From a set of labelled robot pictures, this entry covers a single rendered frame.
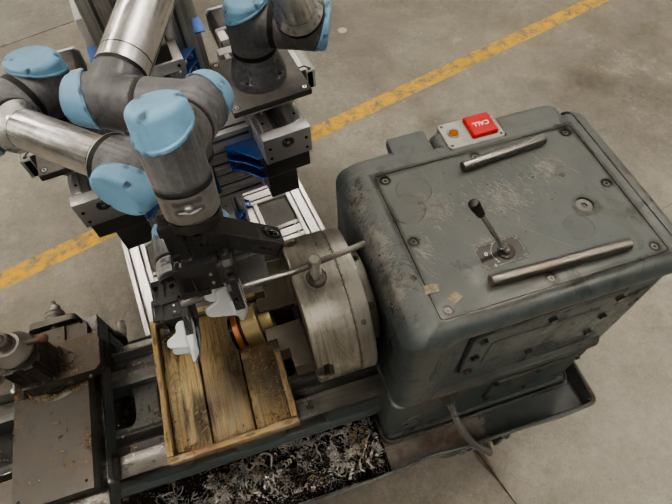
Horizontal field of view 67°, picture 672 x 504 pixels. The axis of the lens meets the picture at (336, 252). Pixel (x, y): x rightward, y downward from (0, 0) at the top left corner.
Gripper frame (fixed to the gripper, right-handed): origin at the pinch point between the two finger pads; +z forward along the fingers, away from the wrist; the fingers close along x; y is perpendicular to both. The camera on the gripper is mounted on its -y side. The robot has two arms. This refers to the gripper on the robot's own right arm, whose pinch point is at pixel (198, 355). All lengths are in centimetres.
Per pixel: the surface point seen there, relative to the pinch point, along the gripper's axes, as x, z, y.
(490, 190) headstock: 16, -8, -67
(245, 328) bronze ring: 3.0, -1.1, -11.0
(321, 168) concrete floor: -107, -136, -59
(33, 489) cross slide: -10.6, 12.6, 39.0
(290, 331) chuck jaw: 2.1, 2.1, -19.7
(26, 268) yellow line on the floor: -104, -122, 95
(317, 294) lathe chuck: 14.2, 2.2, -26.6
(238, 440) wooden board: -17.9, 14.3, -1.7
